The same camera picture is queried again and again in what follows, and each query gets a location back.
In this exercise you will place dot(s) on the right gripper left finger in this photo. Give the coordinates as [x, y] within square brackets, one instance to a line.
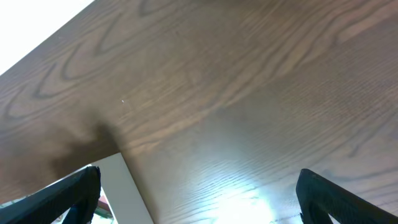
[77, 195]

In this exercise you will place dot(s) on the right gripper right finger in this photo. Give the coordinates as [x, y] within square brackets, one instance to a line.
[321, 201]

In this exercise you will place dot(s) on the white open cardboard box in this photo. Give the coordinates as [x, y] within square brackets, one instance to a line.
[119, 196]

